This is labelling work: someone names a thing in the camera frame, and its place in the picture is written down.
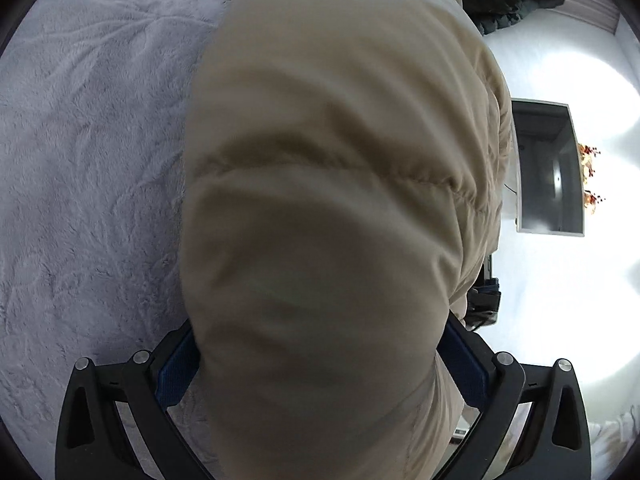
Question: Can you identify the lavender fleece blanket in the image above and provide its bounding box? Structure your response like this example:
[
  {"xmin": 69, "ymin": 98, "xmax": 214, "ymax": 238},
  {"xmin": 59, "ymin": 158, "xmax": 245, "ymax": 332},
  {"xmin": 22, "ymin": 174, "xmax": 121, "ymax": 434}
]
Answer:
[{"xmin": 0, "ymin": 0, "xmax": 261, "ymax": 480}]

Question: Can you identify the beige puffer jacket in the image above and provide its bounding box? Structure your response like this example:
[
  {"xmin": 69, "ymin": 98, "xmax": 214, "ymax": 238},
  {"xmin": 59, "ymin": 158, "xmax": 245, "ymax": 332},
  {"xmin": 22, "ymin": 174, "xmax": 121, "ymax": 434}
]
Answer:
[{"xmin": 180, "ymin": 0, "xmax": 516, "ymax": 480}]

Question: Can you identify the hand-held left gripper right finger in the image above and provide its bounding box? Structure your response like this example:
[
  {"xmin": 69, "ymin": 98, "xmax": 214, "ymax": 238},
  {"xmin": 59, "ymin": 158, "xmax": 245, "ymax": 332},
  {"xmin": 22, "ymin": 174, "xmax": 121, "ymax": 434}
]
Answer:
[{"xmin": 435, "ymin": 315, "xmax": 591, "ymax": 480}]

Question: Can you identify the wall-mounted television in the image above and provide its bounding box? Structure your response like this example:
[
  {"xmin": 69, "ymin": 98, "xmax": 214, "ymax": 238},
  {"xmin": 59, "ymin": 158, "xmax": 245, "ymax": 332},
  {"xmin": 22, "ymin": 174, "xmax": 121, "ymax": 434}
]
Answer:
[{"xmin": 511, "ymin": 100, "xmax": 586, "ymax": 237}]

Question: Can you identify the white cloth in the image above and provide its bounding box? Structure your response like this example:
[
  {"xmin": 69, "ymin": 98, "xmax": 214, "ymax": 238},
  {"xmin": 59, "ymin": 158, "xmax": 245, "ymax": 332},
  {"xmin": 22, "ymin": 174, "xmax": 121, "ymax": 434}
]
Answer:
[{"xmin": 587, "ymin": 407, "xmax": 638, "ymax": 480}]

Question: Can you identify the grey curtain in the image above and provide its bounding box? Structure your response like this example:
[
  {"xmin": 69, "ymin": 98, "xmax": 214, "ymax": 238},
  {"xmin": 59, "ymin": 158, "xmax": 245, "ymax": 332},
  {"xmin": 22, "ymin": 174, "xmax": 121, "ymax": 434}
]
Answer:
[{"xmin": 542, "ymin": 0, "xmax": 623, "ymax": 33}]

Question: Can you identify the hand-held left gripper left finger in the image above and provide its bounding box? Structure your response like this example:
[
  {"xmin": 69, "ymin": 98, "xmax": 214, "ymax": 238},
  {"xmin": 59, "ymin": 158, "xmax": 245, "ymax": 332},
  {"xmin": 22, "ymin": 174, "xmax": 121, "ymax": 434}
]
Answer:
[{"xmin": 55, "ymin": 320, "xmax": 221, "ymax": 480}]

